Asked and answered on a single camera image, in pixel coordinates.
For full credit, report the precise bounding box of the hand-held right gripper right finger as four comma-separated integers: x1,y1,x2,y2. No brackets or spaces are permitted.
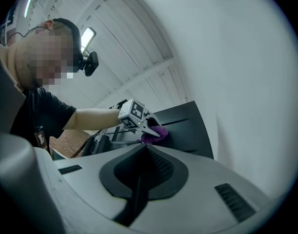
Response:
128,143,287,234

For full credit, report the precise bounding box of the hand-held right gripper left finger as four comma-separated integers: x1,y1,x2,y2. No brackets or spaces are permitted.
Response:
33,143,148,234

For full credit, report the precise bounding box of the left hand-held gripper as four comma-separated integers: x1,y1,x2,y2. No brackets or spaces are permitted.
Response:
118,98,162,138

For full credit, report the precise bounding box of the purple cleaning cloth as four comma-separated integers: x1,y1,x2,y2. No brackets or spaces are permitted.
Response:
140,125,169,145

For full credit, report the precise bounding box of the person's left forearm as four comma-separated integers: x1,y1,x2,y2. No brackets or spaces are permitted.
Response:
64,107,122,137

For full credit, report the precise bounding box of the person's black t-shirt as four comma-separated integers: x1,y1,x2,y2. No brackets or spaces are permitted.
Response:
9,86,78,156

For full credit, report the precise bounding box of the rectangular ceiling panel light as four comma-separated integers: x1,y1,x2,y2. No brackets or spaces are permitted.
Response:
79,26,97,49

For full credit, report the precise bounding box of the person's head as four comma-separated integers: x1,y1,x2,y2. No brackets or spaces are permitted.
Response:
0,18,82,91

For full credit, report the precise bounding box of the thin black cable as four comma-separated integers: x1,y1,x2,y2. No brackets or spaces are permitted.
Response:
73,128,103,156

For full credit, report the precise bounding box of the black head-worn camera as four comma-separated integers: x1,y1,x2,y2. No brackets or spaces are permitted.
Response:
52,18,99,77

